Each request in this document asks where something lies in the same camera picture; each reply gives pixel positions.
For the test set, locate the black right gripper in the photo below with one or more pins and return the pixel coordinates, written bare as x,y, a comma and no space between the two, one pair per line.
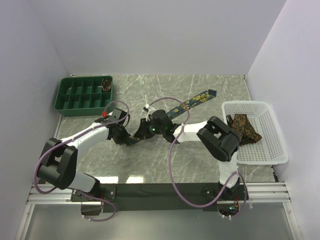
143,132

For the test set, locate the blue floral yellow tie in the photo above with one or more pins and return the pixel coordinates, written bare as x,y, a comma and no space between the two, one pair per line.
143,132

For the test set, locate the black base bar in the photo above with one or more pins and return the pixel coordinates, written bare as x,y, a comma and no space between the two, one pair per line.
159,196

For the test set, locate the dark key-pattern tie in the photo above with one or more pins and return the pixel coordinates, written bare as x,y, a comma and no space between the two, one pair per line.
241,124

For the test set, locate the rolled dark tie in tray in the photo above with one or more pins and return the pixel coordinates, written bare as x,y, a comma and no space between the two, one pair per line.
106,85

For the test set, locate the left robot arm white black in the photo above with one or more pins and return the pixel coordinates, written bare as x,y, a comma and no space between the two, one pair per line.
57,164

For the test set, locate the white plastic basket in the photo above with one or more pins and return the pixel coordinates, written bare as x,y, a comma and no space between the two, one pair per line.
271,149

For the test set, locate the green compartment tray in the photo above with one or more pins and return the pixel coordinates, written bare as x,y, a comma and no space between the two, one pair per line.
82,96

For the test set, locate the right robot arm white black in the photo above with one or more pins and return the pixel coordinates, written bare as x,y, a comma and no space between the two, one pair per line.
220,140

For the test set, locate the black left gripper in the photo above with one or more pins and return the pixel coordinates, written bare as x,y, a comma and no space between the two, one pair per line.
124,139

